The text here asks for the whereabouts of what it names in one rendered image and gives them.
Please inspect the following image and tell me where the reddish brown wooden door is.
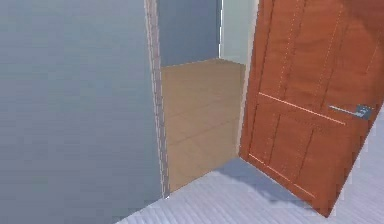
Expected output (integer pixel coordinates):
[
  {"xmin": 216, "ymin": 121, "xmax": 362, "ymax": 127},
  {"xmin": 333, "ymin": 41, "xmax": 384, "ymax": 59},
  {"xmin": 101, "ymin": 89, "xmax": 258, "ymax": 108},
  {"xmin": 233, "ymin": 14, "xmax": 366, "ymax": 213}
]
[{"xmin": 238, "ymin": 0, "xmax": 384, "ymax": 218}]

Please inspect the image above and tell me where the grey metal door handle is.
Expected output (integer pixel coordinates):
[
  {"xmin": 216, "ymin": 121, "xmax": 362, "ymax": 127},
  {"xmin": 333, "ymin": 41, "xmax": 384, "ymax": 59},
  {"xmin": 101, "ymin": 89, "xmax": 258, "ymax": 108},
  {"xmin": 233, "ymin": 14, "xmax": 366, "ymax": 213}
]
[{"xmin": 327, "ymin": 104, "xmax": 374, "ymax": 121}]

